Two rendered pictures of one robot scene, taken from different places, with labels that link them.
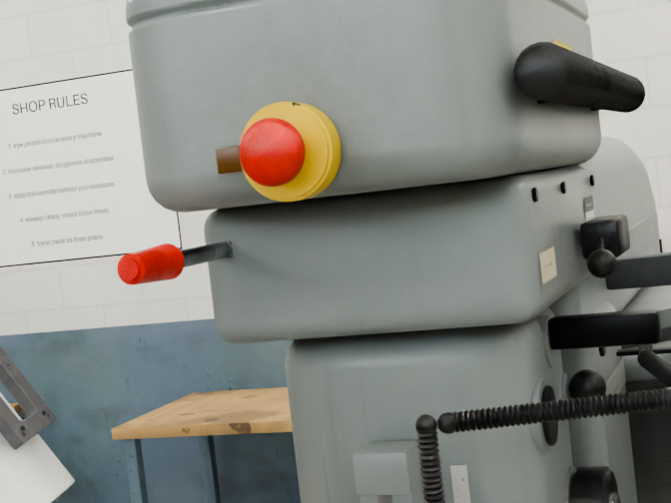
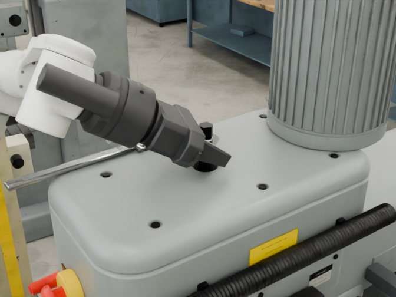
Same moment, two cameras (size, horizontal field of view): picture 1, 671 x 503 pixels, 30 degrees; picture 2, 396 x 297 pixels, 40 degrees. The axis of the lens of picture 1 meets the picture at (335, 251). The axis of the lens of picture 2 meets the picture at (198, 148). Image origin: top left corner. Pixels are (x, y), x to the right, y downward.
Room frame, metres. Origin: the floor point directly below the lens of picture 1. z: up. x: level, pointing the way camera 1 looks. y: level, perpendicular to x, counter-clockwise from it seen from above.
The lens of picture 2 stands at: (0.40, -0.47, 2.31)
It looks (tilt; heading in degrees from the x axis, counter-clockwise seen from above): 29 degrees down; 36
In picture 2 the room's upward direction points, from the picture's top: straight up
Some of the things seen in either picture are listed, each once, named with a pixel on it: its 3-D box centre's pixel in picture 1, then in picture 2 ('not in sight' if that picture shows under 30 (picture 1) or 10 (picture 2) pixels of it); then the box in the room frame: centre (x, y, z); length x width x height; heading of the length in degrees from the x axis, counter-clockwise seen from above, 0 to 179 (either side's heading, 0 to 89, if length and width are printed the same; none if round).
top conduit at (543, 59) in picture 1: (588, 85); (283, 262); (0.96, -0.21, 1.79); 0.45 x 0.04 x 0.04; 160
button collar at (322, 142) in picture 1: (290, 152); (70, 290); (0.76, 0.02, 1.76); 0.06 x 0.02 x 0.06; 70
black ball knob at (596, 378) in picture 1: (587, 387); not in sight; (1.01, -0.19, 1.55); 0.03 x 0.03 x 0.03
